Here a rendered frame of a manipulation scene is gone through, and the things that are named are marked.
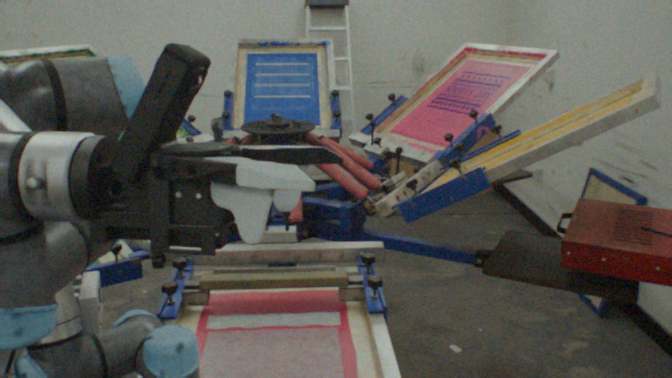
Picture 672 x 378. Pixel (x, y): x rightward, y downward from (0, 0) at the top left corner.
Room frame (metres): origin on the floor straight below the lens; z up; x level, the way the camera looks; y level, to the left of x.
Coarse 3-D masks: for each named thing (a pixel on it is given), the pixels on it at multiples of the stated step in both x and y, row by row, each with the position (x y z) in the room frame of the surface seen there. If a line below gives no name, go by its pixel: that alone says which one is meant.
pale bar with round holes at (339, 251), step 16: (176, 256) 1.78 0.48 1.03; (192, 256) 1.79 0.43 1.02; (208, 256) 1.81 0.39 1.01; (224, 256) 1.79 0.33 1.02; (240, 256) 1.79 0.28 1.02; (256, 256) 1.83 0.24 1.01; (272, 256) 1.80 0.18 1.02; (288, 256) 1.80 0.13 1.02; (304, 256) 1.81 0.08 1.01; (320, 256) 1.83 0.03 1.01; (336, 256) 1.81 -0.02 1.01; (352, 256) 1.82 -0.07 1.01
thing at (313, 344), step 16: (288, 304) 1.60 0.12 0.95; (304, 304) 1.60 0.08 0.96; (320, 304) 1.60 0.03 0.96; (336, 304) 1.60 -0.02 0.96; (288, 336) 1.43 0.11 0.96; (304, 336) 1.43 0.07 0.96; (320, 336) 1.43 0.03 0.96; (336, 336) 1.43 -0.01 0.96; (288, 352) 1.35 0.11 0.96; (304, 352) 1.35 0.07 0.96; (320, 352) 1.35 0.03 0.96; (336, 352) 1.35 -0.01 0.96; (352, 352) 1.35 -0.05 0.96; (272, 368) 1.28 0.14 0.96; (288, 368) 1.28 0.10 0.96; (304, 368) 1.28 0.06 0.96; (320, 368) 1.28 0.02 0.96; (336, 368) 1.28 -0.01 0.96; (352, 368) 1.28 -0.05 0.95
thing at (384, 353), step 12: (192, 276) 1.72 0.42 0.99; (180, 312) 1.52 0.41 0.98; (168, 324) 1.43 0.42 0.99; (372, 324) 1.43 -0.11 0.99; (384, 324) 1.43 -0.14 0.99; (372, 336) 1.40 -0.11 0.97; (384, 336) 1.37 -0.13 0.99; (384, 348) 1.31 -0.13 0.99; (384, 360) 1.26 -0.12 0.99; (384, 372) 1.21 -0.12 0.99; (396, 372) 1.21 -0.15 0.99
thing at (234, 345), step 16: (224, 304) 1.60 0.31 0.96; (240, 304) 1.60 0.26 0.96; (256, 304) 1.60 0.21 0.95; (272, 304) 1.60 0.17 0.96; (208, 336) 1.43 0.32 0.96; (224, 336) 1.43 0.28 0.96; (240, 336) 1.43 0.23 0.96; (256, 336) 1.43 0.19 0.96; (272, 336) 1.43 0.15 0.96; (208, 352) 1.35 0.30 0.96; (224, 352) 1.35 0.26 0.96; (240, 352) 1.35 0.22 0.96; (256, 352) 1.35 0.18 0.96; (272, 352) 1.35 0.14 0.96; (208, 368) 1.28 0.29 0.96; (224, 368) 1.28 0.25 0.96; (240, 368) 1.28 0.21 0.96; (256, 368) 1.28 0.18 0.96
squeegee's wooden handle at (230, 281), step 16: (272, 272) 1.61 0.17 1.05; (288, 272) 1.61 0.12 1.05; (304, 272) 1.60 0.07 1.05; (320, 272) 1.60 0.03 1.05; (336, 272) 1.60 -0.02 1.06; (208, 288) 1.53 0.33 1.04; (224, 288) 1.53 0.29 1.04; (240, 288) 1.53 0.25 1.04; (256, 288) 1.54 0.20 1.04; (272, 288) 1.54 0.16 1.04
